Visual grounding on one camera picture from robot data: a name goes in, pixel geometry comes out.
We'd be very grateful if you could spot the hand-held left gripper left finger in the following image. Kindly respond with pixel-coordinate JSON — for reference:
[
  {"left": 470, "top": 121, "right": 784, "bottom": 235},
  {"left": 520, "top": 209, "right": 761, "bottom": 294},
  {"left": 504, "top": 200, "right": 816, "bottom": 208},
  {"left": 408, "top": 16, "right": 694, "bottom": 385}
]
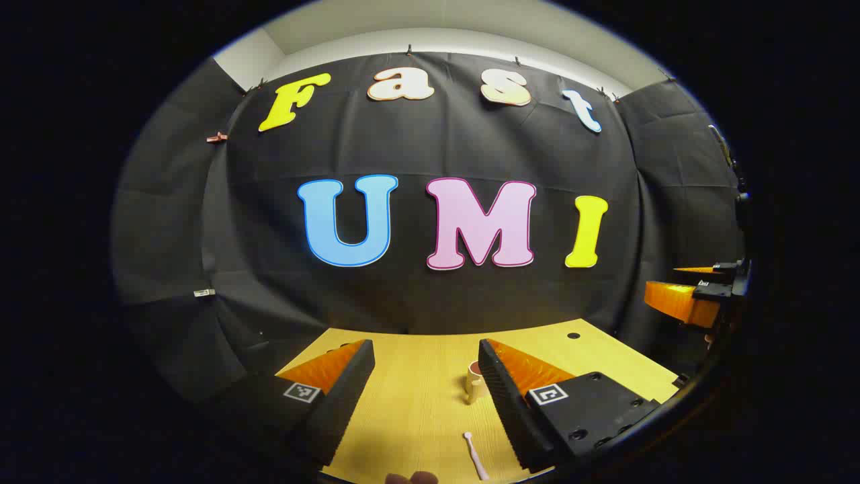
[{"left": 222, "top": 339, "right": 376, "bottom": 471}]

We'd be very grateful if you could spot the black backdrop cloth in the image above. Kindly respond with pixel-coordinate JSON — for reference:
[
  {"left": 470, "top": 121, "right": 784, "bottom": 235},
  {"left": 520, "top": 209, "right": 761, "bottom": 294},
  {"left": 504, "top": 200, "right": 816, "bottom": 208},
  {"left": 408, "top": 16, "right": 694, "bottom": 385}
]
[{"left": 111, "top": 52, "right": 746, "bottom": 404}]

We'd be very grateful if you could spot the wooden desktop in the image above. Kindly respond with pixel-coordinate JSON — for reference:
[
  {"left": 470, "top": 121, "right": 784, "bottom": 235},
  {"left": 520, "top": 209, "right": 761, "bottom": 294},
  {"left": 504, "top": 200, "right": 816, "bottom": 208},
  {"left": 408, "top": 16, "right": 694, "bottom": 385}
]
[{"left": 289, "top": 319, "right": 679, "bottom": 484}]

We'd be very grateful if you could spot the beige cup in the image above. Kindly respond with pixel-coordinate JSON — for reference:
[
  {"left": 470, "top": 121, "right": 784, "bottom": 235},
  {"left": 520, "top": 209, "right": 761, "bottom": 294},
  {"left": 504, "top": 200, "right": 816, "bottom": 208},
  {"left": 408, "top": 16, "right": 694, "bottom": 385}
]
[{"left": 466, "top": 361, "right": 491, "bottom": 405}]

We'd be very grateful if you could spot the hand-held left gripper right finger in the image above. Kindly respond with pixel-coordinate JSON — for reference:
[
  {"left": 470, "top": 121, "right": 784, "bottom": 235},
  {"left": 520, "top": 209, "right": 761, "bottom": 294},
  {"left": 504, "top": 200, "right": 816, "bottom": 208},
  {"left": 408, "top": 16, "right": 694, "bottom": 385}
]
[{"left": 478, "top": 338, "right": 662, "bottom": 473}]

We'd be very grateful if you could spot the pink toothbrush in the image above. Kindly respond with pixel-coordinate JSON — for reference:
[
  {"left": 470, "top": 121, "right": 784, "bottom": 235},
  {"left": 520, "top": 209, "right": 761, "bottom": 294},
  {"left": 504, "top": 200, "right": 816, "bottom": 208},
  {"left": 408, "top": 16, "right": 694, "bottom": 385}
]
[{"left": 462, "top": 432, "right": 491, "bottom": 481}]

